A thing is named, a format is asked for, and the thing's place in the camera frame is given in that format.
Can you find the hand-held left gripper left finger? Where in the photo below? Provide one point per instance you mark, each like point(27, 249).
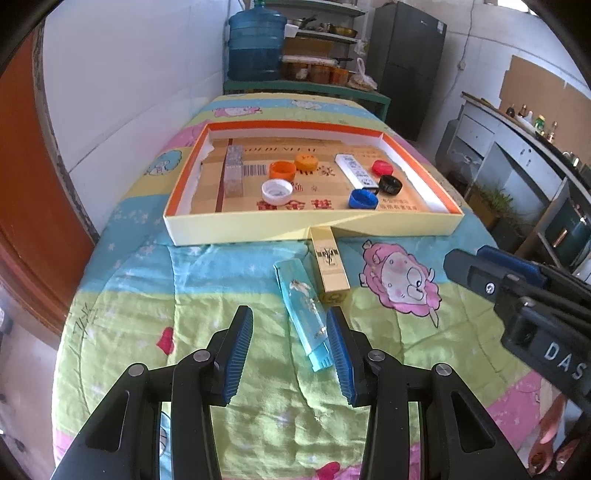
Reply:
point(238, 355)

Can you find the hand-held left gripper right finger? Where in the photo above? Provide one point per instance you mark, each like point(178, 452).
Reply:
point(342, 357)

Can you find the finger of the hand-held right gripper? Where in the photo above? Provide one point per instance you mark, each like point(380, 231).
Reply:
point(508, 263)
point(466, 270)

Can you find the teal slim box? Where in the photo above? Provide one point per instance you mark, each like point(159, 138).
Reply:
point(304, 318)

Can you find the gold slim box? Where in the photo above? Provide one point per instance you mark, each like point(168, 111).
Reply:
point(330, 265)

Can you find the black bottle cap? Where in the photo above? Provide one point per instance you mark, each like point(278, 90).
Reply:
point(390, 184)

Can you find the shallow cardboard box tray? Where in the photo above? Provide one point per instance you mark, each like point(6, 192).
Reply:
point(240, 233)

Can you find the blue bottle cap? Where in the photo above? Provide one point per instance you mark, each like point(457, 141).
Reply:
point(364, 199)

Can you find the red bottle cap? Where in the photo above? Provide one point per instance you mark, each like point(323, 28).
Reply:
point(382, 167)

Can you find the white printed slim box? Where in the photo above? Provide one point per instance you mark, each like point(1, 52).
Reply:
point(355, 170)

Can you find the white bottle cap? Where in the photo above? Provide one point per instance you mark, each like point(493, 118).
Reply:
point(277, 191)

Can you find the clear glitter rectangular box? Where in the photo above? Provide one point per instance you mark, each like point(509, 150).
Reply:
point(234, 170)

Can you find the orange bottle cap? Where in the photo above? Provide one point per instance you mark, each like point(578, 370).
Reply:
point(306, 162)
point(282, 170)

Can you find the person's right hand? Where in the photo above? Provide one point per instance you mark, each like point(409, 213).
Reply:
point(551, 429)

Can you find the dark plant crate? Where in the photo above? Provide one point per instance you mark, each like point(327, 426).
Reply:
point(510, 230)

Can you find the wooden plant crate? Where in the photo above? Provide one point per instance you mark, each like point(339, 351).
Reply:
point(489, 205)

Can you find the grey counter cabinet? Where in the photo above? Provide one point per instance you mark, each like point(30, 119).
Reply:
point(512, 152)

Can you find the brown bottle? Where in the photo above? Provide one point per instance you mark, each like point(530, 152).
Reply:
point(552, 130)

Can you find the green bottle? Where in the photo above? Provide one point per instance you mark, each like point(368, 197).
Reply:
point(539, 124)

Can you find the dark sauce bottle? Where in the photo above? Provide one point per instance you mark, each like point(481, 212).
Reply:
point(523, 113)

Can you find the flattened gold carton sheet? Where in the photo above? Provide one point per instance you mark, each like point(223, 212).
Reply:
point(318, 203)

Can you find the dark refrigerator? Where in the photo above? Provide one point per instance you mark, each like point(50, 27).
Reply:
point(408, 69)

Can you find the plastic bag of bread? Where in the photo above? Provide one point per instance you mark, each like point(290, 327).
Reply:
point(361, 81)

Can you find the green low table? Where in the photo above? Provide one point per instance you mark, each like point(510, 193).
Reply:
point(300, 88)

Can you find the brass basin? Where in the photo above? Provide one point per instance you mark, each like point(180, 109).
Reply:
point(344, 31)

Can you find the brown cardboard box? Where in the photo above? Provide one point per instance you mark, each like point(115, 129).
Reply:
point(307, 46)

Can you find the metal shelf rack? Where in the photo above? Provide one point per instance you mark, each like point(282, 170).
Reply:
point(318, 37)

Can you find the blue water jug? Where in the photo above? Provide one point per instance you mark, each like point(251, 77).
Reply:
point(256, 44)

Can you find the cardboard wall sheet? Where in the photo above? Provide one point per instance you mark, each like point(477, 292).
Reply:
point(531, 87)

